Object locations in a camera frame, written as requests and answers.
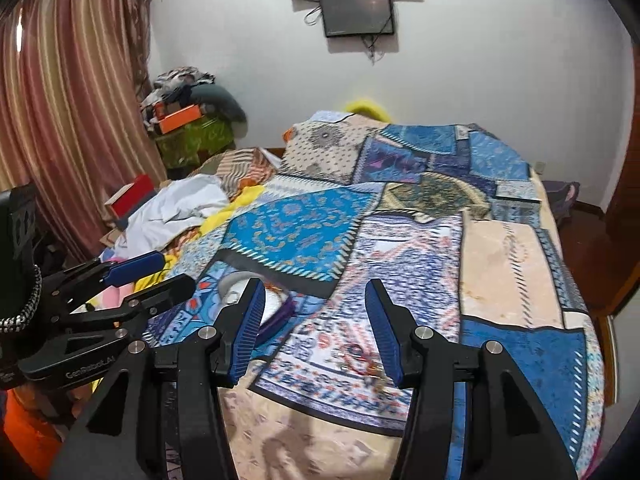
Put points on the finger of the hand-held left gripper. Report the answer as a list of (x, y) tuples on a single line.
[(135, 266), (165, 292)]

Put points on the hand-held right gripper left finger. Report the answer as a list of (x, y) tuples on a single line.
[(247, 332)]

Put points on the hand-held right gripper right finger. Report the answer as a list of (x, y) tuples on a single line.
[(382, 332)]

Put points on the white round jewelry box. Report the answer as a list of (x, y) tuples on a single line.
[(232, 285)]

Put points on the pink cloth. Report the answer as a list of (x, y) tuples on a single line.
[(117, 292)]

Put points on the purple band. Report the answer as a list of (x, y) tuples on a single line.
[(277, 317)]

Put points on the white crumpled cloth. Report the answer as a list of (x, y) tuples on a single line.
[(170, 210)]

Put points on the red and white box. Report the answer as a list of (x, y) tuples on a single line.
[(132, 197)]

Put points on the patchwork printed bedspread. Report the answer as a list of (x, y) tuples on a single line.
[(450, 270)]

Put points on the yellow cloth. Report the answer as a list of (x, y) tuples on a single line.
[(240, 205)]

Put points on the green patterned cloth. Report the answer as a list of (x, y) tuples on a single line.
[(192, 142)]

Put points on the orange striped cloth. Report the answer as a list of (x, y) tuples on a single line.
[(245, 167)]

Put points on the striped pink curtain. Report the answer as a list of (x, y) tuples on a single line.
[(65, 100)]

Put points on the orange box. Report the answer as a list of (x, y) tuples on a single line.
[(180, 117)]

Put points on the pile of clothes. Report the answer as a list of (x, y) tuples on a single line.
[(190, 90)]

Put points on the dark purple cloth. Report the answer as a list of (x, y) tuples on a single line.
[(562, 197)]

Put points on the yellow fluffy object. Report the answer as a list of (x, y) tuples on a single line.
[(367, 107)]

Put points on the brown wooden door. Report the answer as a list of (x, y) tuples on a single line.
[(622, 240)]

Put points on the small black wall monitor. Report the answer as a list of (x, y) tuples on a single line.
[(357, 12)]

